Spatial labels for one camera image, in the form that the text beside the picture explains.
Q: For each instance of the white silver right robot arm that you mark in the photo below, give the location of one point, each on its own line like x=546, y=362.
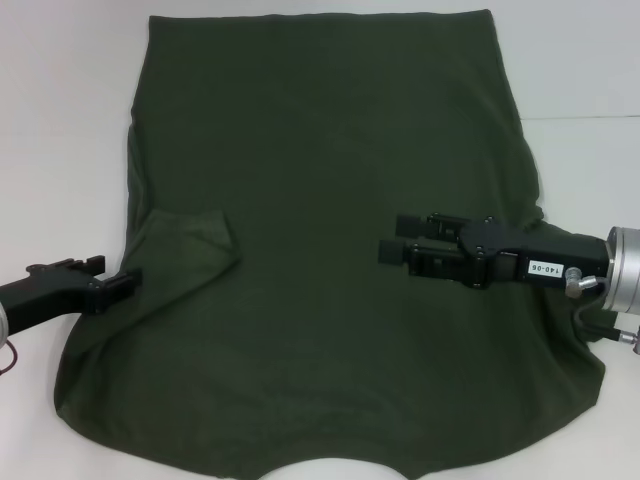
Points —
x=625, y=270

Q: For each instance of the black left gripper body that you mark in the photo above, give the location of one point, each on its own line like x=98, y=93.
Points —
x=45, y=295

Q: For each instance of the dark green shirt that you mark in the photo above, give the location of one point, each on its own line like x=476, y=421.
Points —
x=310, y=200

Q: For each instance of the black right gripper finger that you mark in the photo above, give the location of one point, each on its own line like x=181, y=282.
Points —
x=435, y=227
x=435, y=260

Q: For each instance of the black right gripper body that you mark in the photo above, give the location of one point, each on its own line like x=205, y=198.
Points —
x=525, y=255

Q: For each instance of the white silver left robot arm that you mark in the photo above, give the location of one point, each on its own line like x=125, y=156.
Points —
x=2, y=325

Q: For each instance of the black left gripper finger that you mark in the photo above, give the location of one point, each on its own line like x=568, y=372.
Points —
x=75, y=265
x=115, y=292

